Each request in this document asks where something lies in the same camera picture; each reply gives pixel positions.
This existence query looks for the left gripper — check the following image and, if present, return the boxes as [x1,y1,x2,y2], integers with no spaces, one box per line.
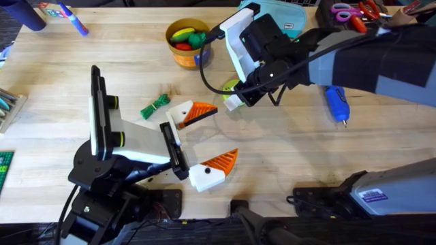
[69,100,240,193]

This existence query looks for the green toy vegetable bundle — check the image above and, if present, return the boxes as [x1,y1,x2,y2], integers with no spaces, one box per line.
[140,93,172,121]

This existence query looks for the blue electric screwdriver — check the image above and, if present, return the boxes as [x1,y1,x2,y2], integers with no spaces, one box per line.
[323,85,352,129]

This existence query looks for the green disc with holes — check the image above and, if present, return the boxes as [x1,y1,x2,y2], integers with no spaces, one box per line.
[222,78,247,107]

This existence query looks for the right wrist upright plate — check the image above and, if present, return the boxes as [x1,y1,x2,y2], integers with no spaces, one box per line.
[219,2,262,84]

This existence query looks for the wrist upright plate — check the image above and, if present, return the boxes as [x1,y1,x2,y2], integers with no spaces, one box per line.
[219,2,262,84]
[89,65,111,162]

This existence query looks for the yellow tub with toys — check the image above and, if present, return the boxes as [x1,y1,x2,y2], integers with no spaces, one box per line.
[165,17,213,71]

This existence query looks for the teal zip bag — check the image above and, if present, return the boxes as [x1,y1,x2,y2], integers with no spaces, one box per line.
[237,0,308,39]

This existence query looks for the left wrist upright plate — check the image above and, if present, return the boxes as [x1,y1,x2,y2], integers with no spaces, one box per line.
[89,65,111,162]

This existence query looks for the blue and white marker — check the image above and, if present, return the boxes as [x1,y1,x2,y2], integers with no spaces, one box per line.
[57,1,90,37]

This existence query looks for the tray of tools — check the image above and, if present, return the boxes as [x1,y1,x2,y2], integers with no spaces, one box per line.
[0,87,29,135]

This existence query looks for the green board with blocks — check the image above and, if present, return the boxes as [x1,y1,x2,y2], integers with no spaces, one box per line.
[0,150,16,195]

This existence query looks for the small colourful box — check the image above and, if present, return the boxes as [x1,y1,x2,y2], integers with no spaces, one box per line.
[37,1,71,19]

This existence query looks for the dark blue tube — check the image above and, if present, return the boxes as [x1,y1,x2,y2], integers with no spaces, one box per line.
[0,0,47,33]

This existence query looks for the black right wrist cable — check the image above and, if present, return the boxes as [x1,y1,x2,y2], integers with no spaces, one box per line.
[198,27,389,107]

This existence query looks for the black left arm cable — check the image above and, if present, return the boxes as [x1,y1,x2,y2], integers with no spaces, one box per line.
[55,184,80,245]

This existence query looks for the black rail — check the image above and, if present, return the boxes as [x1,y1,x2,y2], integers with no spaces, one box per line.
[0,217,436,245]

